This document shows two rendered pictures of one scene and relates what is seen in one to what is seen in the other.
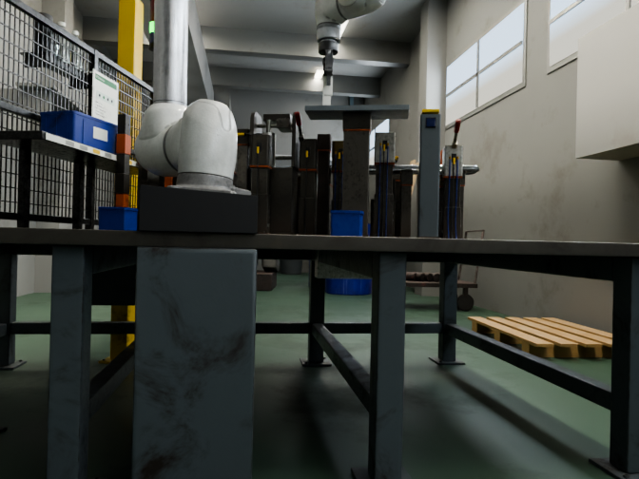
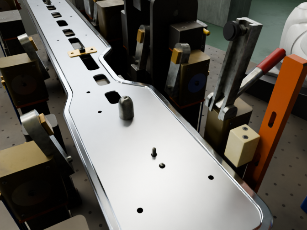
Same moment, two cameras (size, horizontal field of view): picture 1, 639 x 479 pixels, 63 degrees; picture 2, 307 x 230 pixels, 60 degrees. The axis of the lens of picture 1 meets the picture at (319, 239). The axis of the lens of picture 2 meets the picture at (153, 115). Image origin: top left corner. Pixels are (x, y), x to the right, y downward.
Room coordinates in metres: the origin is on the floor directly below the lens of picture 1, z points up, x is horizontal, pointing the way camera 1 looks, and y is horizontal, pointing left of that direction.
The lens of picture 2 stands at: (2.50, 0.78, 1.36)
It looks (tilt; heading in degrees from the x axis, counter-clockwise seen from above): 39 degrees down; 235
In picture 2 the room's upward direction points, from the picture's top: straight up
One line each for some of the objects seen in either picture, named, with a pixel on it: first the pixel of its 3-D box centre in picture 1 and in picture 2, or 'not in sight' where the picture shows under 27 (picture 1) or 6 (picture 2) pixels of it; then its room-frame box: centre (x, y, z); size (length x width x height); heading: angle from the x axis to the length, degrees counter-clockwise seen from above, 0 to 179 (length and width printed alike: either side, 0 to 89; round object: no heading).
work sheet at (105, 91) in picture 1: (104, 108); not in sight; (2.48, 1.05, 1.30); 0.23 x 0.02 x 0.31; 172
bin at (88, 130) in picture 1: (84, 136); not in sight; (2.13, 0.98, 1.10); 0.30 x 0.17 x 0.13; 165
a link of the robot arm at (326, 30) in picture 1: (328, 35); not in sight; (1.90, -0.02, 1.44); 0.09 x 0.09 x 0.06
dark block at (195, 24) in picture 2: (243, 182); (181, 95); (2.06, 0.31, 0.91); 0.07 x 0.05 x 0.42; 172
